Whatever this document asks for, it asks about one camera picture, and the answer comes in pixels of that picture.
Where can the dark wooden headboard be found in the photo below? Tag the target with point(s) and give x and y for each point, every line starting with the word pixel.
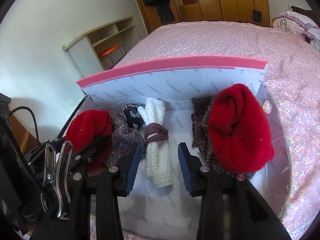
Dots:
pixel 308 13

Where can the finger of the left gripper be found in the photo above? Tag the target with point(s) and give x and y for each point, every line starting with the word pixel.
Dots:
pixel 91 159

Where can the rear pink pillow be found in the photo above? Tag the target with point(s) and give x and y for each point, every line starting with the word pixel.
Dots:
pixel 293 22

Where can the front pink pillow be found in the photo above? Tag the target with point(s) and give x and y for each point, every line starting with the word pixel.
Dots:
pixel 313 34

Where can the pink pillow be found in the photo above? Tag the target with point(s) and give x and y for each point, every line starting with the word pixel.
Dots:
pixel 293 22
pixel 313 34

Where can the dark patterned small cloth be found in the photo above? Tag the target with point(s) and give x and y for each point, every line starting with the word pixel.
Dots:
pixel 132 116

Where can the orange stool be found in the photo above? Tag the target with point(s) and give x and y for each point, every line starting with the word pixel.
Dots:
pixel 108 52

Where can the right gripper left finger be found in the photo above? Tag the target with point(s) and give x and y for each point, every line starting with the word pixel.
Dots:
pixel 116 181

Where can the white knitted towel roll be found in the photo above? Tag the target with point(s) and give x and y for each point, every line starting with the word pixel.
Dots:
pixel 158 163

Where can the wooden wardrobe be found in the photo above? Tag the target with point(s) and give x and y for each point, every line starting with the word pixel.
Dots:
pixel 219 10

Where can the metal spring clamp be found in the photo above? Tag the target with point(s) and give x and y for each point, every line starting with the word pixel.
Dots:
pixel 56 171

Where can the small black hanging bag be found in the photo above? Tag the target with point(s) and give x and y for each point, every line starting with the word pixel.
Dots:
pixel 257 15

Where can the wooden bedside furniture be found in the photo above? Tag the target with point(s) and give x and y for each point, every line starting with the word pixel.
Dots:
pixel 26 141

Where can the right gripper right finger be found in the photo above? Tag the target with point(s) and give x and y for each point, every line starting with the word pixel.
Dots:
pixel 201 181

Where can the pink cardboard shoe box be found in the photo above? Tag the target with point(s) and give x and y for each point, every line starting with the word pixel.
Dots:
pixel 169 212

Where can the pink floral bed sheet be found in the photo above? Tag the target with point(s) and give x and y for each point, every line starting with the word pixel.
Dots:
pixel 291 78

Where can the grey knitted sock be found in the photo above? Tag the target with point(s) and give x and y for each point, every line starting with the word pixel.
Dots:
pixel 122 139
pixel 202 108

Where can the red fleece sock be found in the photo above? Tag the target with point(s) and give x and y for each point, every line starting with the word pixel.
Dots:
pixel 239 131
pixel 86 128

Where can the white shelf desk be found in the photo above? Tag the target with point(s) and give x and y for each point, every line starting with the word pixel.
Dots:
pixel 86 48

